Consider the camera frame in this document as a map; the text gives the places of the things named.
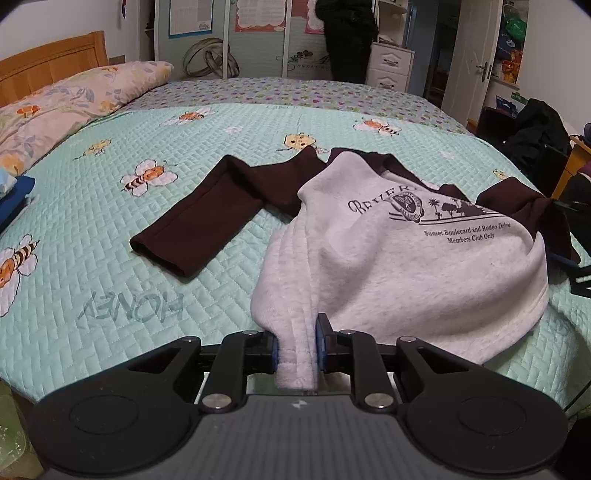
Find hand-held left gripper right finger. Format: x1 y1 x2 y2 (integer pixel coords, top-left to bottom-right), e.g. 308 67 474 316
315 313 467 412

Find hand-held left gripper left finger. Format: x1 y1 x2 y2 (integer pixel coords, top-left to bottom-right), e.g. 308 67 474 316
124 330 281 415

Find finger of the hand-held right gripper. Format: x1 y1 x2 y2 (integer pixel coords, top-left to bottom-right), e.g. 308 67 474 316
545 199 580 267

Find grey and maroon sweatshirt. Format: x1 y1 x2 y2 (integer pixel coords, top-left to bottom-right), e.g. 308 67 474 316
130 147 575 393

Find yellow wooden furniture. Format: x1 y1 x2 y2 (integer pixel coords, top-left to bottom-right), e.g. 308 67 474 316
551 135 591 199

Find black jacket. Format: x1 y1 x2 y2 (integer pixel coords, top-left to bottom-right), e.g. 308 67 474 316
505 98 573 185

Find black chair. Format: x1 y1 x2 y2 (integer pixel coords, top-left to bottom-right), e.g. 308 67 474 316
475 106 513 144

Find white door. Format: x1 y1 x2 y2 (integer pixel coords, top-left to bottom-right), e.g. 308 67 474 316
450 0 502 123

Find hanging colourful bags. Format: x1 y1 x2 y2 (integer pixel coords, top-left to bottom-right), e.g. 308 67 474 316
492 0 529 84

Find bee print quilted bedspread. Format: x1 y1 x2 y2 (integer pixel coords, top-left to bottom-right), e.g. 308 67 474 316
0 76 591 416

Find white drawer cabinet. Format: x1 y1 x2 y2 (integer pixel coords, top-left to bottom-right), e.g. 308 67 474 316
367 42 415 92

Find clear plastic bag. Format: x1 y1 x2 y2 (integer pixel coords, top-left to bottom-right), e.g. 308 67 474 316
0 381 42 480

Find white shelf unit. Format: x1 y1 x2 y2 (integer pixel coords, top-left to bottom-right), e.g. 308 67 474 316
374 0 409 44

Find blue folded cloth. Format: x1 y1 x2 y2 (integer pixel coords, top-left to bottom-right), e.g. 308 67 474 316
0 175 36 232

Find pale green wardrobe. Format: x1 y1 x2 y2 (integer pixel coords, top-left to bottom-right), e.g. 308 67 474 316
154 0 379 84

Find floral pillow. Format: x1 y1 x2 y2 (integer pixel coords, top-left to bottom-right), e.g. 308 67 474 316
0 60 175 178

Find wooden headboard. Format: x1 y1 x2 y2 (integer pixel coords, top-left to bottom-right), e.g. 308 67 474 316
0 31 109 108

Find pink bordered wall poster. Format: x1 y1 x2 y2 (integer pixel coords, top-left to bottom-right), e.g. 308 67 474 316
235 0 289 33
305 0 324 35

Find blue bordered wall poster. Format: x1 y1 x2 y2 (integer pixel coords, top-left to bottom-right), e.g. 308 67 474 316
168 0 214 38

